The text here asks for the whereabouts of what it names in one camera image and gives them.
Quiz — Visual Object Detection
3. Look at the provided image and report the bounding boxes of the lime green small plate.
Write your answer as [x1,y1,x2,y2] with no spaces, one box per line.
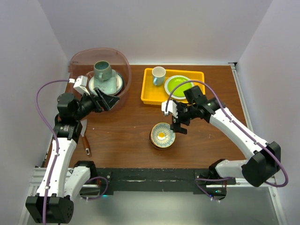
[166,77,193,98]

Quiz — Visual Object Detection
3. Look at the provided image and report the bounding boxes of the mint green divided dish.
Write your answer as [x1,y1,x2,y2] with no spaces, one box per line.
[91,69,117,95]

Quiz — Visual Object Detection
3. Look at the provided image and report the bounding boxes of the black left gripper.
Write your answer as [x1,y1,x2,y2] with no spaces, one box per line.
[74,87,119,120]

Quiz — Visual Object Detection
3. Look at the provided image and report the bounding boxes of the yellow plastic tray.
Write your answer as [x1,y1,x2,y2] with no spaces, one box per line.
[141,68,204,105]

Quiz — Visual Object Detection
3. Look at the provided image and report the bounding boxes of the light blue ceramic mug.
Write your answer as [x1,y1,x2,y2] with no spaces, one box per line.
[152,67,166,86]

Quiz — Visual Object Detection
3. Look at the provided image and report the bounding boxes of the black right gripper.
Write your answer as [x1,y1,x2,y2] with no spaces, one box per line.
[170,101,197,135]

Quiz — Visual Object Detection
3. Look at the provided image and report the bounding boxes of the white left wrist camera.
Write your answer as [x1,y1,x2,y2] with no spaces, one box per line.
[68,75,90,95]

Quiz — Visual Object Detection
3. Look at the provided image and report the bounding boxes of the teal glazed mug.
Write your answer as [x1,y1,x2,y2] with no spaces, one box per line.
[94,60,112,82]

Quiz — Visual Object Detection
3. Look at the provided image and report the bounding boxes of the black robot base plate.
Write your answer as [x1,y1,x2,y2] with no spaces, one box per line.
[70,167,237,202]

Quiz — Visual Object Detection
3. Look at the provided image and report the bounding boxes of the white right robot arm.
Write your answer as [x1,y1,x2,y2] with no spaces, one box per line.
[161,86,281,187]

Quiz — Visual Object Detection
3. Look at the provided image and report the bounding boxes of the transparent pink plastic bin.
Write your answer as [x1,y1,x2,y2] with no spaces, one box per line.
[68,48,132,111]

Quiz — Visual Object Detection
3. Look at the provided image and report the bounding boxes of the wooden handled metal scraper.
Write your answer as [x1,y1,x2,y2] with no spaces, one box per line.
[81,119,91,157]

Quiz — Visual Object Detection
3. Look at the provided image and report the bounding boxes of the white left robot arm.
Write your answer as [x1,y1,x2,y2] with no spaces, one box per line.
[25,88,119,224]

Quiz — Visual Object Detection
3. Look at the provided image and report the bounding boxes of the aluminium frame rail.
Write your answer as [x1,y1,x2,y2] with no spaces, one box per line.
[231,63,288,225]

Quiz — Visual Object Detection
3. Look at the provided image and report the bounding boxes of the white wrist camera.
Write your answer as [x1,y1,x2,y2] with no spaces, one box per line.
[161,100,178,118]
[68,75,90,95]

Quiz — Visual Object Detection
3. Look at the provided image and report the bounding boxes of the white scalloped plate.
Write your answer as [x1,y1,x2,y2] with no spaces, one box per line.
[164,75,194,100]

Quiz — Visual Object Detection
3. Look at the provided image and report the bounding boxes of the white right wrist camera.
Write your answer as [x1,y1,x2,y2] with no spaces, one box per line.
[161,100,178,118]

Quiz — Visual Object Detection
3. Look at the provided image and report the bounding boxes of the yellow rimmed bowl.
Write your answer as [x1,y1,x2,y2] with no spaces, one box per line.
[150,122,176,147]

